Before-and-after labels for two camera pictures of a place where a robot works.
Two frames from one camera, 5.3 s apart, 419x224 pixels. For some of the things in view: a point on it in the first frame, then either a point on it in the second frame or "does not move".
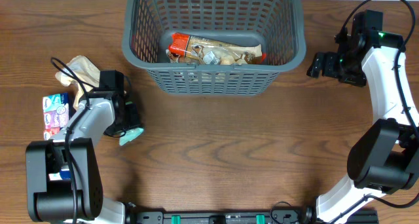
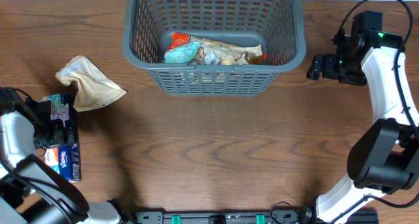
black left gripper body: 131,120 to 61,132
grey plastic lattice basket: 272,18 does not move
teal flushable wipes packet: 129,135 to 183,54
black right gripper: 325,64 does not move
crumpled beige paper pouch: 82,73 does not move
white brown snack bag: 205,52 does not move
